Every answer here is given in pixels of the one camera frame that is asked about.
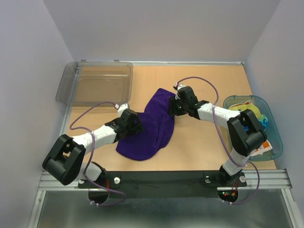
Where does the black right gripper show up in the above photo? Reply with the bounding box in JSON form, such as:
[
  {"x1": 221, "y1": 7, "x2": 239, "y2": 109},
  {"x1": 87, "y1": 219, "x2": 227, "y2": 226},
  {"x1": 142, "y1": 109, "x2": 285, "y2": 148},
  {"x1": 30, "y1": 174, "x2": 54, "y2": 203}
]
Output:
[{"x1": 166, "y1": 95, "x2": 188, "y2": 116}]

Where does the purple towel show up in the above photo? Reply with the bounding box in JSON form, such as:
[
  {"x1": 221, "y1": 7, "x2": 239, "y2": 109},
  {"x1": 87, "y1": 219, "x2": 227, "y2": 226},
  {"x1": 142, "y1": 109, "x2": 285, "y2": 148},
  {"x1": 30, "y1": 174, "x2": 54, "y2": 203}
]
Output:
[{"x1": 116, "y1": 88, "x2": 175, "y2": 161}]

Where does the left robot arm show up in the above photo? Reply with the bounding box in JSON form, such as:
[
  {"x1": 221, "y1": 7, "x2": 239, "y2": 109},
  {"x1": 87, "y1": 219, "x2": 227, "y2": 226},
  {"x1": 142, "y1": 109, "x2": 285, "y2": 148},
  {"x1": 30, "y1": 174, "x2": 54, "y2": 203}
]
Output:
[{"x1": 42, "y1": 108, "x2": 143, "y2": 187}]

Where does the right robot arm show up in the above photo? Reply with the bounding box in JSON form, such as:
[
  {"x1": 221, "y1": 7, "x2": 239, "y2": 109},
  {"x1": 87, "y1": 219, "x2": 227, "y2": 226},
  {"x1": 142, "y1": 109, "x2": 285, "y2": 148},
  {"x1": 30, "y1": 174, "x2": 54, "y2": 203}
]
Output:
[{"x1": 169, "y1": 84, "x2": 267, "y2": 185}]

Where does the yellow towel teal trim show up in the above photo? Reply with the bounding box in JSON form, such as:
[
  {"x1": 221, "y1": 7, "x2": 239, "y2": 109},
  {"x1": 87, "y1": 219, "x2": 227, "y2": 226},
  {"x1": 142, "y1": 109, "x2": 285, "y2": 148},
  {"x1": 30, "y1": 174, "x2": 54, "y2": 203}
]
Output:
[{"x1": 228, "y1": 104, "x2": 263, "y2": 119}]

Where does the smoky clear plastic bin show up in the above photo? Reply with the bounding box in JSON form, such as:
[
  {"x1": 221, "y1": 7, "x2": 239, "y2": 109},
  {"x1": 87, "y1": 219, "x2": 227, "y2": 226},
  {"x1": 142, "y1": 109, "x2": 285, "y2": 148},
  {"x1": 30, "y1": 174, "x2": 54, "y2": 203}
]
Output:
[{"x1": 56, "y1": 61, "x2": 133, "y2": 107}]

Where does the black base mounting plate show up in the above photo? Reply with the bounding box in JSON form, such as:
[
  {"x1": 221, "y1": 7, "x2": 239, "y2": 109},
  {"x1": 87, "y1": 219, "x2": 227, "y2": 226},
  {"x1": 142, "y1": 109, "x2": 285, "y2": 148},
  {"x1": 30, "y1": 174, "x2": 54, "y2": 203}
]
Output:
[{"x1": 78, "y1": 171, "x2": 247, "y2": 205}]

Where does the blue towel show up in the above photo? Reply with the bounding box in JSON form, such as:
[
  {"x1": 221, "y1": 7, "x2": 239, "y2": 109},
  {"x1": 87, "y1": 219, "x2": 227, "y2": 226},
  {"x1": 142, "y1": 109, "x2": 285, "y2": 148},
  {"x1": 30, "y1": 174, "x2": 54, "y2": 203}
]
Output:
[{"x1": 257, "y1": 114, "x2": 269, "y2": 131}]

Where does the orange white patterned towel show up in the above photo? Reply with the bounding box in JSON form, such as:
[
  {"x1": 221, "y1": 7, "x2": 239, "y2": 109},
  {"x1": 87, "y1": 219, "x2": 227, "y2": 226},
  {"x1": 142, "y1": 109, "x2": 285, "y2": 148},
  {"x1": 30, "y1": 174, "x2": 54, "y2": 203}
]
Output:
[{"x1": 232, "y1": 100, "x2": 273, "y2": 156}]

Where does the teal plastic bin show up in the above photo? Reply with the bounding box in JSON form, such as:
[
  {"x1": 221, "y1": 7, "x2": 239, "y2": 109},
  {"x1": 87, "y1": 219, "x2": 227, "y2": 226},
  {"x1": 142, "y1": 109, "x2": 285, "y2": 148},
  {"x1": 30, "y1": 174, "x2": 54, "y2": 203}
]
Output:
[{"x1": 223, "y1": 95, "x2": 283, "y2": 162}]

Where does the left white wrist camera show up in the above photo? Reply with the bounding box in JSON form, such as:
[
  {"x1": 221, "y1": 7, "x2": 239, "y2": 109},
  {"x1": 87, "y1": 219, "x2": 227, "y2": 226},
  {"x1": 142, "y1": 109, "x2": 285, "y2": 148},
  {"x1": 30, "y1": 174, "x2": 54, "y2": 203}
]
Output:
[{"x1": 114, "y1": 103, "x2": 129, "y2": 111}]

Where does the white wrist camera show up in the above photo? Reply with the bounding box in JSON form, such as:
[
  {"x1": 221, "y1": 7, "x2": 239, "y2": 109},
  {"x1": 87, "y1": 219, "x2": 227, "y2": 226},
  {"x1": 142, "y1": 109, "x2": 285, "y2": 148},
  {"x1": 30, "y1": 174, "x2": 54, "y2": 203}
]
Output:
[
  {"x1": 114, "y1": 103, "x2": 129, "y2": 111},
  {"x1": 173, "y1": 83, "x2": 185, "y2": 91}
]

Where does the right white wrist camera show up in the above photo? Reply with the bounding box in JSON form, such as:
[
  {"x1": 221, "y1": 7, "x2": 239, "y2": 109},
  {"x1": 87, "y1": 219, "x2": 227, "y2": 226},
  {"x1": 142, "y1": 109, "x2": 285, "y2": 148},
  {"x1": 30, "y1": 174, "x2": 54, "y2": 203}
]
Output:
[{"x1": 173, "y1": 83, "x2": 185, "y2": 91}]

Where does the aluminium frame rail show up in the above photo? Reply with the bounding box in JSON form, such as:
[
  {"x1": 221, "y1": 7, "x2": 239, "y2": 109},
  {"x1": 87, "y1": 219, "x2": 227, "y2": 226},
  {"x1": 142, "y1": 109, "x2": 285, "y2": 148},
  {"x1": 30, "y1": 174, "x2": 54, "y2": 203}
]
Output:
[{"x1": 28, "y1": 60, "x2": 300, "y2": 228}]

